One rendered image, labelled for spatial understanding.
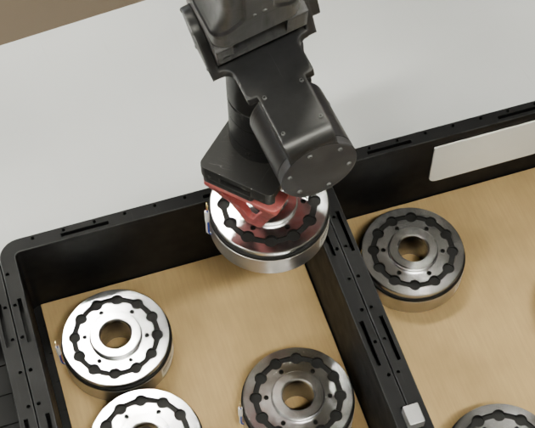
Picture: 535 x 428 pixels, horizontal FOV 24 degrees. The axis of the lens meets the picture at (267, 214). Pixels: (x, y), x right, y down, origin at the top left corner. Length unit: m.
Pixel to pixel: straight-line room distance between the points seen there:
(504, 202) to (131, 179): 0.44
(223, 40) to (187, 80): 0.76
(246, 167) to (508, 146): 0.39
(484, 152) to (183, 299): 0.33
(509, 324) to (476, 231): 0.11
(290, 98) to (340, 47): 0.74
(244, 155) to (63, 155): 0.56
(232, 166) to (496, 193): 0.42
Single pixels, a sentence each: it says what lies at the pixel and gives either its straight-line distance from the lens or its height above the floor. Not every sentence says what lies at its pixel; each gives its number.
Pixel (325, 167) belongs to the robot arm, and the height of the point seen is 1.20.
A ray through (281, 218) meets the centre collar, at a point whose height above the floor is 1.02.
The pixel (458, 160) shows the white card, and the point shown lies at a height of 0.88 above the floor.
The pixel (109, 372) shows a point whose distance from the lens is 1.16.
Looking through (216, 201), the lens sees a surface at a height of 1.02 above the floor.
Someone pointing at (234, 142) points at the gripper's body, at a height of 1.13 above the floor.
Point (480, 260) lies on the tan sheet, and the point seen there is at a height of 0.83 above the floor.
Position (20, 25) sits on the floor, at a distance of 2.57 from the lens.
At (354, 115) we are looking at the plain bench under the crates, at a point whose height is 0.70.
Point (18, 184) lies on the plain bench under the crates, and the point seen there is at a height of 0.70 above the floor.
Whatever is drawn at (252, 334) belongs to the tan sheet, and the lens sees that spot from 1.20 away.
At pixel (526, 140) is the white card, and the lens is 1.27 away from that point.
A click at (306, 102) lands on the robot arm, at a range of 0.83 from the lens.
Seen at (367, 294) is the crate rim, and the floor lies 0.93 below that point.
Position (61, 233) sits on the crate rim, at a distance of 1.15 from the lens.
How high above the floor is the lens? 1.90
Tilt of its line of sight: 58 degrees down
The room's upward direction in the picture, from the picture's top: straight up
